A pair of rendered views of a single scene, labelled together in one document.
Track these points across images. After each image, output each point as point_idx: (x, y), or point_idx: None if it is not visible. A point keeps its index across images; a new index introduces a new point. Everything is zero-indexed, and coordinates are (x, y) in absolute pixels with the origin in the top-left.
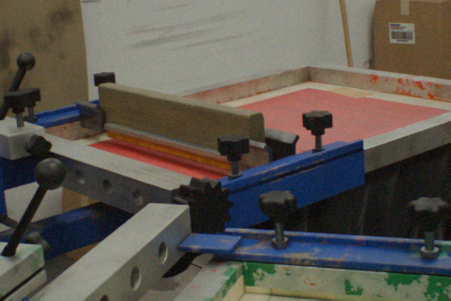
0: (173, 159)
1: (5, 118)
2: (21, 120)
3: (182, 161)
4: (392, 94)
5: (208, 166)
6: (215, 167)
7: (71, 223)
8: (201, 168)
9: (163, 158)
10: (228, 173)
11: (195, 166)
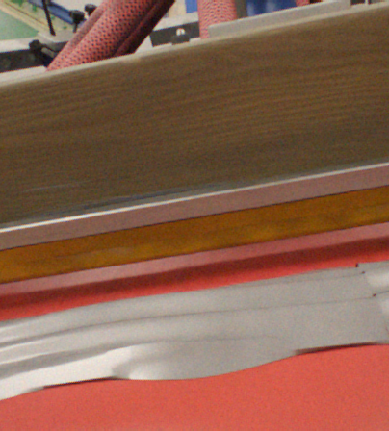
0: (345, 233)
1: (315, 3)
2: (236, 9)
3: (305, 242)
4: None
5: (186, 266)
6: (163, 271)
7: None
8: (195, 256)
9: (385, 223)
10: (89, 279)
11: (227, 252)
